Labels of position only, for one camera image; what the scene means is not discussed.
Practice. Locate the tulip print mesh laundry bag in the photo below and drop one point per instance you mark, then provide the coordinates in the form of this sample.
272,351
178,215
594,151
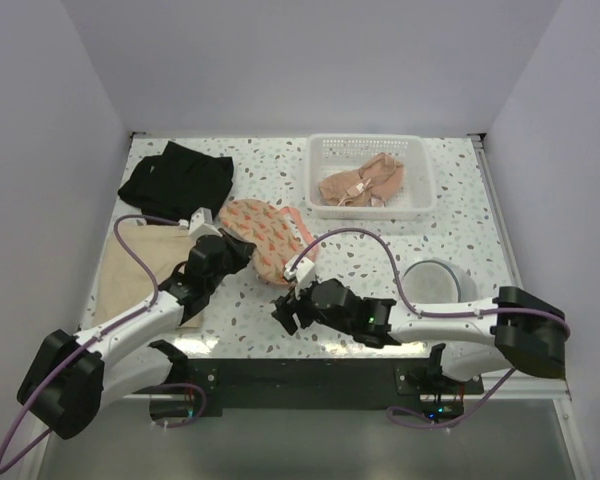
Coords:
279,234

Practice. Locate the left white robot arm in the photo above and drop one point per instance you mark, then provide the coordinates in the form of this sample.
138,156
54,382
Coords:
72,377

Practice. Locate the black garment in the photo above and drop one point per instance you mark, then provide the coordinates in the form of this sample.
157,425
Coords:
178,182

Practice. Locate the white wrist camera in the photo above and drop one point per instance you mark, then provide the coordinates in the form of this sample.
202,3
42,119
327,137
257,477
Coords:
199,225
299,270

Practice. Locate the beige folded garment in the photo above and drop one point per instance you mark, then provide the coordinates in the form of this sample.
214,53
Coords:
122,282

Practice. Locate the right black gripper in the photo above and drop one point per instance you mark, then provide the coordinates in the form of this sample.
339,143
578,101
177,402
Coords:
289,304

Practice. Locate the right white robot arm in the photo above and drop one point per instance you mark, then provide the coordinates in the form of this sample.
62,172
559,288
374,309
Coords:
514,330

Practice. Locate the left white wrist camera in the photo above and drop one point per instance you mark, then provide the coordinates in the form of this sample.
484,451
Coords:
199,225

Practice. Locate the white plastic basket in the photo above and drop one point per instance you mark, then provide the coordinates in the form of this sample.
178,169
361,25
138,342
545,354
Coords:
328,154

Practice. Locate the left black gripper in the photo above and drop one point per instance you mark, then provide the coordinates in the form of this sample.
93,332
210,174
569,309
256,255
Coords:
232,248

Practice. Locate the pink beige bra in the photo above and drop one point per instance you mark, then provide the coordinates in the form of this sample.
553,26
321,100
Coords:
371,185

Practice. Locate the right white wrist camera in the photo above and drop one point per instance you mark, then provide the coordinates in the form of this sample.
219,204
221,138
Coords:
299,270

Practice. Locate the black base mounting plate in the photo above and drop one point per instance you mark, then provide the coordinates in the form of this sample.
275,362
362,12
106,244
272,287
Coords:
210,386

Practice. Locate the round white mesh laundry bag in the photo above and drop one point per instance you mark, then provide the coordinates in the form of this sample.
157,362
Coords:
434,281

